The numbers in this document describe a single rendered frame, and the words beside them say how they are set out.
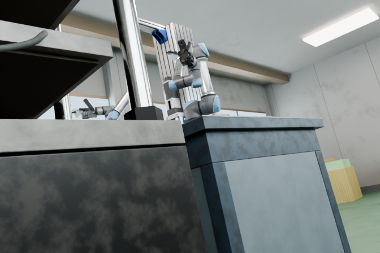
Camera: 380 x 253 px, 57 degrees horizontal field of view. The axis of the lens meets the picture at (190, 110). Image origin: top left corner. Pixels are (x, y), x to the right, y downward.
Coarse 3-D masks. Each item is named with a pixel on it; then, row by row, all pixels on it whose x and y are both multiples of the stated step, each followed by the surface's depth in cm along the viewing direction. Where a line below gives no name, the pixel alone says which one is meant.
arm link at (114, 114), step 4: (124, 96) 283; (120, 100) 281; (124, 100) 281; (128, 100) 283; (116, 104) 280; (120, 104) 279; (124, 104) 281; (116, 108) 277; (120, 108) 278; (124, 108) 282; (112, 112) 272; (116, 112) 274; (120, 112) 279; (108, 116) 274; (112, 116) 272; (116, 116) 273
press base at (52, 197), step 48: (0, 192) 56; (48, 192) 61; (96, 192) 67; (144, 192) 74; (192, 192) 83; (0, 240) 54; (48, 240) 58; (96, 240) 64; (144, 240) 70; (192, 240) 79
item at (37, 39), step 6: (42, 30) 75; (36, 36) 71; (42, 36) 72; (18, 42) 66; (24, 42) 67; (30, 42) 68; (36, 42) 70; (0, 48) 63; (6, 48) 64; (12, 48) 65; (18, 48) 66; (24, 48) 68
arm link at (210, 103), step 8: (192, 48) 256; (200, 48) 254; (200, 56) 254; (208, 56) 258; (200, 64) 254; (208, 72) 254; (208, 80) 251; (200, 88) 254; (208, 88) 249; (208, 96) 246; (216, 96) 247; (200, 104) 247; (208, 104) 245; (216, 104) 244; (208, 112) 247; (216, 112) 249
